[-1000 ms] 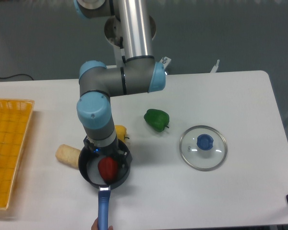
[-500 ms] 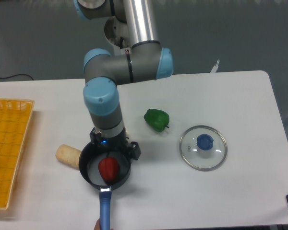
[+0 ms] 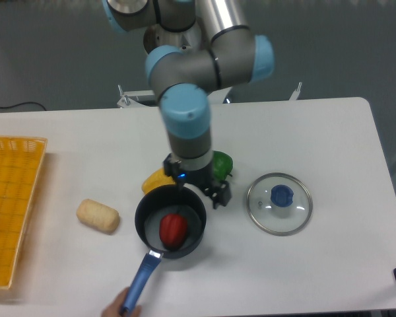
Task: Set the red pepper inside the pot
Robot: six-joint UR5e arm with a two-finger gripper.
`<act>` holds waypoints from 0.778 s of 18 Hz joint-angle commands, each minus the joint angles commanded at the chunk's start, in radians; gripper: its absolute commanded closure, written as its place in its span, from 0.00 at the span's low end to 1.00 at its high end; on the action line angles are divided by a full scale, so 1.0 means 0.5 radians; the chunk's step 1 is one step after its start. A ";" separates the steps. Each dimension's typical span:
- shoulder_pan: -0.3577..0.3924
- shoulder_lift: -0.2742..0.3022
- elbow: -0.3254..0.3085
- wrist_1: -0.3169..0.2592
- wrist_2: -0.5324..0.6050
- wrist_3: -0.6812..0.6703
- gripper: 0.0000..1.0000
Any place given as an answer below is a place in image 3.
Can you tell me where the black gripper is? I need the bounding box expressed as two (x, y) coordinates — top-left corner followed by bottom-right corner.
(163, 152), (232, 209)

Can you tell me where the red bell pepper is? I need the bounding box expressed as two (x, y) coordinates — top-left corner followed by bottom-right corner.
(159, 213), (188, 250)

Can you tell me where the dark pot with blue handle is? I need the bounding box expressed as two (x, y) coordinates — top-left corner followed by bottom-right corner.
(119, 185), (207, 316)

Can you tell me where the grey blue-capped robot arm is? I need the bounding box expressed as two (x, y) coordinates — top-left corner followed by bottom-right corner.
(103, 1), (275, 207)

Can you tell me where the green bell pepper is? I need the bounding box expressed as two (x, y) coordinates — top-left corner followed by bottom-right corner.
(213, 151), (234, 181)

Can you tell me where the yellow bell pepper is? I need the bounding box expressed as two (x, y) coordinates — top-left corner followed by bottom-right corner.
(141, 168), (175, 194)

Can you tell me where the person's hand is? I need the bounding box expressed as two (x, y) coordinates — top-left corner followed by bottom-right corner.
(100, 287), (142, 317)

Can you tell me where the glass lid with blue knob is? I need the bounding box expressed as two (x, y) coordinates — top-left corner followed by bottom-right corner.
(246, 172), (314, 236)

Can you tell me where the beige bread roll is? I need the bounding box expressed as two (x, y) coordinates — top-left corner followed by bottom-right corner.
(76, 199), (120, 234)

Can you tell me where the yellow woven basket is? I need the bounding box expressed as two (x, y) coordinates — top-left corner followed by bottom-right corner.
(0, 135), (48, 289)

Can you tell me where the black cable on floor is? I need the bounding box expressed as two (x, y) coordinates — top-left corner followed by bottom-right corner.
(0, 101), (48, 112)

